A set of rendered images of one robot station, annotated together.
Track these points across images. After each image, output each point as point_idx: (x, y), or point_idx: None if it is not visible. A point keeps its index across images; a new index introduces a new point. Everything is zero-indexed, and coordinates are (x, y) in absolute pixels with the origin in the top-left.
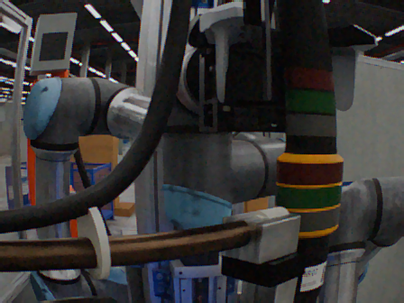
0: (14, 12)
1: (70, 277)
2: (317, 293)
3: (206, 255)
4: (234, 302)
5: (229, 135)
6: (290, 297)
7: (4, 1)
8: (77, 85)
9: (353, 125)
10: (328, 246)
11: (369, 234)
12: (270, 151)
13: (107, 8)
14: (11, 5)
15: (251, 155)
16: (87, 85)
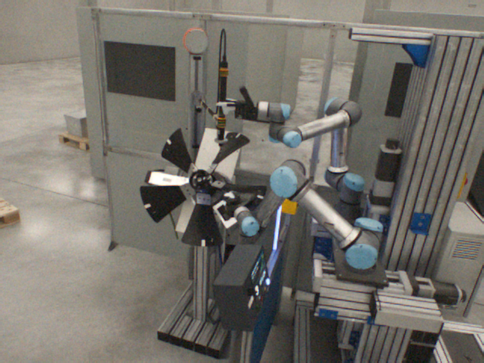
0: (454, 33)
1: (330, 169)
2: (218, 134)
3: (370, 196)
4: (385, 244)
5: (271, 122)
6: (217, 131)
7: (427, 30)
8: (336, 103)
9: None
10: (218, 128)
11: None
12: (280, 131)
13: None
14: (441, 31)
15: (276, 129)
16: (339, 104)
